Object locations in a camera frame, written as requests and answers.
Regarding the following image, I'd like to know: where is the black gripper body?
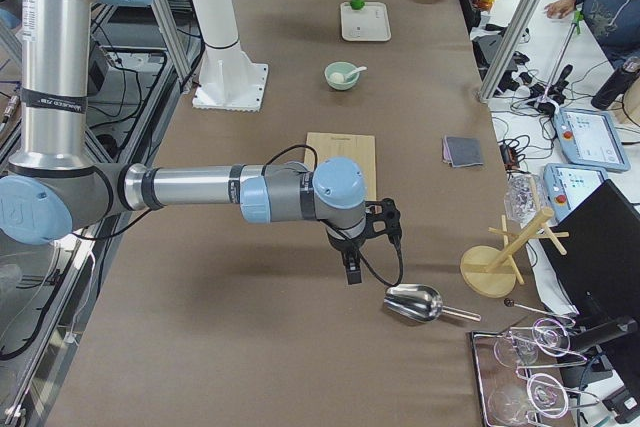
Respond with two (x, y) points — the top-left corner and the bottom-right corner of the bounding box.
(326, 198), (402, 260)

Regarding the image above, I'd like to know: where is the white steamed bun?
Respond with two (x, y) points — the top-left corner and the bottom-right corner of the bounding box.
(329, 72), (346, 84)

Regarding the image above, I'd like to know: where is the white ceramic spoon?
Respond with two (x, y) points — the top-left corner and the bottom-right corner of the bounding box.
(344, 66), (368, 82)

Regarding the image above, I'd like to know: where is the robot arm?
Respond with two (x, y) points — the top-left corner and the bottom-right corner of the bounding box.
(1, 0), (402, 284)

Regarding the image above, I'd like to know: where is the mint green bowl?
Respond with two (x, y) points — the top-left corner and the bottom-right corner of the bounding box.
(324, 61), (360, 91)

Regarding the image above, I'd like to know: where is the bamboo cutting board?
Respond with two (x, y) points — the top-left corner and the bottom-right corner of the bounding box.
(303, 132), (378, 201)

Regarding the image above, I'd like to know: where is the metal scoop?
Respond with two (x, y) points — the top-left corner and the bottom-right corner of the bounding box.
(383, 283), (482, 322)

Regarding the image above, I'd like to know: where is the grey folded cloth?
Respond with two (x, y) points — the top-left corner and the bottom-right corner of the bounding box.
(442, 136), (484, 168)

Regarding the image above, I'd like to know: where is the wooden mug tree stand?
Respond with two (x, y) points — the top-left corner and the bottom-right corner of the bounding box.
(460, 207), (570, 298)

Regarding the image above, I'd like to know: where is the teach pendant tablet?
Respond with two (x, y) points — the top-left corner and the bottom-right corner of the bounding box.
(543, 163), (608, 221)
(553, 107), (631, 172)

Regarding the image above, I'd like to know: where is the cream rabbit tray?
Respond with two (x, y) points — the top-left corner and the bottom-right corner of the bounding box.
(340, 2), (391, 42)

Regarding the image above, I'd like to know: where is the wine glass rack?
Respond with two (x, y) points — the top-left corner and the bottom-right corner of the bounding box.
(469, 317), (600, 426)

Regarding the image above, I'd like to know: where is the black monitor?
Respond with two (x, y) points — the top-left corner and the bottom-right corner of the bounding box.
(541, 180), (639, 320)

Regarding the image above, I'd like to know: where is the green lime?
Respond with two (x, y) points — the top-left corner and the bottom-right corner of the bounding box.
(349, 0), (365, 11)

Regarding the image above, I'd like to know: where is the seated person in blue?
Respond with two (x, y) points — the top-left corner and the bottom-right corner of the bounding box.
(545, 0), (639, 68)

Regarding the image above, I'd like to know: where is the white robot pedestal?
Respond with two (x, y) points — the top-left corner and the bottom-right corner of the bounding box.
(192, 0), (268, 112)

